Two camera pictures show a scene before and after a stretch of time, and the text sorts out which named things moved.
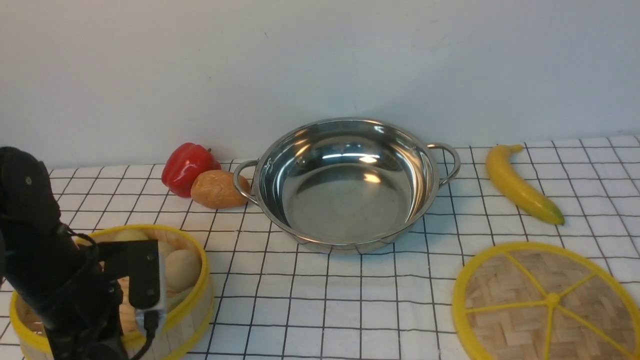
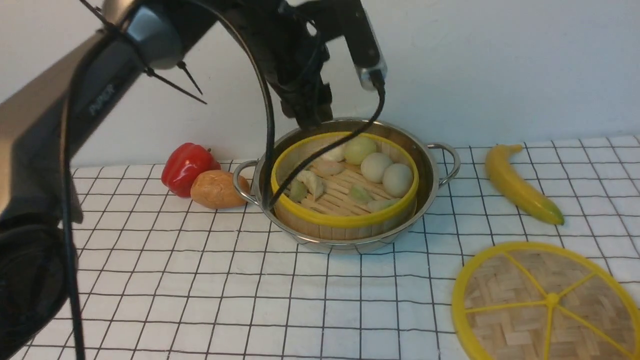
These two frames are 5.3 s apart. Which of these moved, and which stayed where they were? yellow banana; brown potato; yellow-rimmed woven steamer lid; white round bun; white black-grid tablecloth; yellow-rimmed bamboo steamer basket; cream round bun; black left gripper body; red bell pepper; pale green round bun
Moved: black left gripper body; cream round bun; white round bun; pale green round bun; yellow-rimmed bamboo steamer basket
Stayed: white black-grid tablecloth; red bell pepper; yellow banana; brown potato; yellow-rimmed woven steamer lid
